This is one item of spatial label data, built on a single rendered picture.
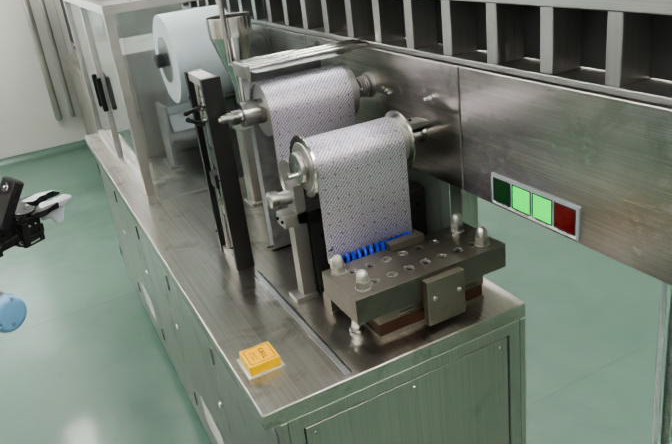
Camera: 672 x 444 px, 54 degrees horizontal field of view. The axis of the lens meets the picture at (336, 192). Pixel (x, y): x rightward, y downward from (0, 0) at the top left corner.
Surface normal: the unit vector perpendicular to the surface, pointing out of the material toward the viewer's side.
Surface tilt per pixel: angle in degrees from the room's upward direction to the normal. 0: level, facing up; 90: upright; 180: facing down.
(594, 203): 90
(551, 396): 0
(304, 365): 0
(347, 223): 90
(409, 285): 90
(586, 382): 0
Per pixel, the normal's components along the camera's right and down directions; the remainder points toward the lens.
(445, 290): 0.46, 0.29
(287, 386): -0.11, -0.92
